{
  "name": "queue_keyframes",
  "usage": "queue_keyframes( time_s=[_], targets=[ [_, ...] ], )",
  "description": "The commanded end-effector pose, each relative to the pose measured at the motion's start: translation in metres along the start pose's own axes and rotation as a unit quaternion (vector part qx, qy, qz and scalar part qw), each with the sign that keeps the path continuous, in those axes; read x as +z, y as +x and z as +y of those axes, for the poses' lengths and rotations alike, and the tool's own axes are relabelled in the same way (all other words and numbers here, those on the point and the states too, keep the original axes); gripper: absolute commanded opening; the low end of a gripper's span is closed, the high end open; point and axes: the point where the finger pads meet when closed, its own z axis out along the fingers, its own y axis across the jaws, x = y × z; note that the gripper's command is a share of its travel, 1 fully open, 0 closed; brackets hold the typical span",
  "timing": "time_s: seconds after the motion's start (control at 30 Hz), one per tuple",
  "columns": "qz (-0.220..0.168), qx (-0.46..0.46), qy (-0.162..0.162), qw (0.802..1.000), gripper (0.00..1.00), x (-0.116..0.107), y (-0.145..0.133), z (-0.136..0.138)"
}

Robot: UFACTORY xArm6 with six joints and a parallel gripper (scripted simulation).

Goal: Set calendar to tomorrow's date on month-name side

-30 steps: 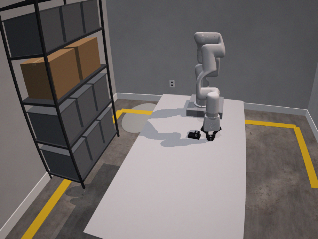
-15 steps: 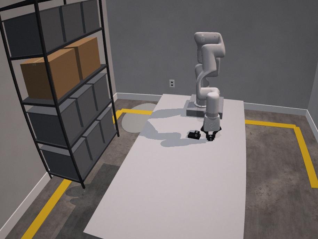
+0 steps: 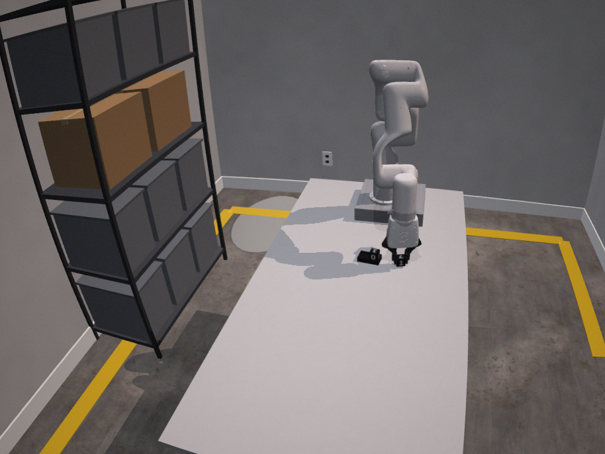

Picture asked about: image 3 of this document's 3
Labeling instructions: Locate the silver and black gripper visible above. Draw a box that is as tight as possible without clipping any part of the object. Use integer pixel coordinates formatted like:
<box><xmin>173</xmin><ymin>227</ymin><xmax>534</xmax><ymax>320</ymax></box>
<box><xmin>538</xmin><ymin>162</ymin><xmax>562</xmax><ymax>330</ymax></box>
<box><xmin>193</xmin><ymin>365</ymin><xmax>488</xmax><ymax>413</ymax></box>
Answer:
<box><xmin>382</xmin><ymin>215</ymin><xmax>422</xmax><ymax>265</ymax></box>

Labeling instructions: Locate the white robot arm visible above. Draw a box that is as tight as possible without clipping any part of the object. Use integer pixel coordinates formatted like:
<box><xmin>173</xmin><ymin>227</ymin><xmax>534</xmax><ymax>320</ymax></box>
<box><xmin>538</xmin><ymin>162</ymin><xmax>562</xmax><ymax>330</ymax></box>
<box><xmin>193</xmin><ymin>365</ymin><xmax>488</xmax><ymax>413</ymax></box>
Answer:
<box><xmin>369</xmin><ymin>60</ymin><xmax>428</xmax><ymax>222</ymax></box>

